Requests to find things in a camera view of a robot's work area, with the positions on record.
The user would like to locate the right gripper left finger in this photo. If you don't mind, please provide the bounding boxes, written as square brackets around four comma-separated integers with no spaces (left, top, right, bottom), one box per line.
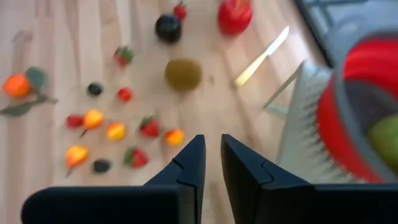
[21,134,207,224]

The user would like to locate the red raspberry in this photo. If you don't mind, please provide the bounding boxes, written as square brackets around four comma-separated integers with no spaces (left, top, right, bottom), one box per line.
[65,114,85,129]

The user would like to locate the orange pear with stem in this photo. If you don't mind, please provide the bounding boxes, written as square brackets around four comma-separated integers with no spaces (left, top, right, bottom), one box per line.
[65,144,90,179]

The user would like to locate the small orange apricot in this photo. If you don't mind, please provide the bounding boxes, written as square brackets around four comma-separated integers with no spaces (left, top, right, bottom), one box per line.
[106,121,127,142]
[164,128,185,147]

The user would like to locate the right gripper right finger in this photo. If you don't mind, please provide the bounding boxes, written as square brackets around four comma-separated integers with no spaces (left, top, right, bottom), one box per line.
[220,133,398,224]

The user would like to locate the dark purple plum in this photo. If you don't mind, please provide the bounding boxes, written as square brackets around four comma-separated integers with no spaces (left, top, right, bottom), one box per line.
[154,13,183,44]

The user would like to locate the brown kiwi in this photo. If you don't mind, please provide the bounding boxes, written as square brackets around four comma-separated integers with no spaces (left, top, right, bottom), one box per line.
[164,58,203,92]

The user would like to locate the green perforated metal shelf riser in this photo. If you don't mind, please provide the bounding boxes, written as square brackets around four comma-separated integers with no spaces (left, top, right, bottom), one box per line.
[262,60,377,185]

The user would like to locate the knife with cream handle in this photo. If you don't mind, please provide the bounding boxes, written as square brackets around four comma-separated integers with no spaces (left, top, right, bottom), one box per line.
[233,25,291,88]

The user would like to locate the orange tangerine with leaves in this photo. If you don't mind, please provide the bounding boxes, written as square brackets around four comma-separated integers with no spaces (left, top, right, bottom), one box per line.
[0,65,60,118]

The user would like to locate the small round red berry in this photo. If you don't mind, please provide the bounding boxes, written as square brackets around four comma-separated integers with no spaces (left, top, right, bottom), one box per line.
[116,87,134,103]

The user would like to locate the orange apricot with stem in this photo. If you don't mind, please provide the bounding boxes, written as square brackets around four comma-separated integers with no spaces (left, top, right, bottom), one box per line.
[80,109,105,138]

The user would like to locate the blackberry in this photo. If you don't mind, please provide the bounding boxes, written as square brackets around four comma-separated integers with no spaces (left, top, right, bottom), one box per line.
[91,159,112,174]

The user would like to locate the large red apple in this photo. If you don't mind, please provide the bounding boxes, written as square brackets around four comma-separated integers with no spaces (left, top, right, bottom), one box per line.
[217,0,254,37]

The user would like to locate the red colander with grey rim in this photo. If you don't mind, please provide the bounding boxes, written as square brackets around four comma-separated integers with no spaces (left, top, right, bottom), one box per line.
[315,30,398,184]

